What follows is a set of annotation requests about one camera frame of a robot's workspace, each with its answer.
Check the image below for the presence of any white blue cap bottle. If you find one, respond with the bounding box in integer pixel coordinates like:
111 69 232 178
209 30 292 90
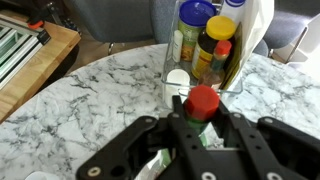
220 0 246 24

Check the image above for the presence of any yellow lid dark jar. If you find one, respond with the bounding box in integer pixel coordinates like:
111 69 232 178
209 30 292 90
191 15 236 78

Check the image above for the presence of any green bottle red cap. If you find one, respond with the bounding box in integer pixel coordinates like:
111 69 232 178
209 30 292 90
184 85 220 146

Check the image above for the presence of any clear acrylic organizer tray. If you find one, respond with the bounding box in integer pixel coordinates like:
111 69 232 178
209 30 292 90
162 0 241 93

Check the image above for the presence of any blue lid canister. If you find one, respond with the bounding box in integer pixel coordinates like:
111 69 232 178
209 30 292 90
178 0 216 61

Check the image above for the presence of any white cap small jar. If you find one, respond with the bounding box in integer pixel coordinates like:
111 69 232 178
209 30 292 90
163 69 190 108

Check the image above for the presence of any red cap hot sauce bottle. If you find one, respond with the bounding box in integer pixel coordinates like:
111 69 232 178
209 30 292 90
198 40 232 90

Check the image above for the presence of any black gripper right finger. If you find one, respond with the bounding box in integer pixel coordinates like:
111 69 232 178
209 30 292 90
211 102 320 180

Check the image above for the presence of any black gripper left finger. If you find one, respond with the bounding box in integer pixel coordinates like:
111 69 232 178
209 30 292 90
76 95 208 180

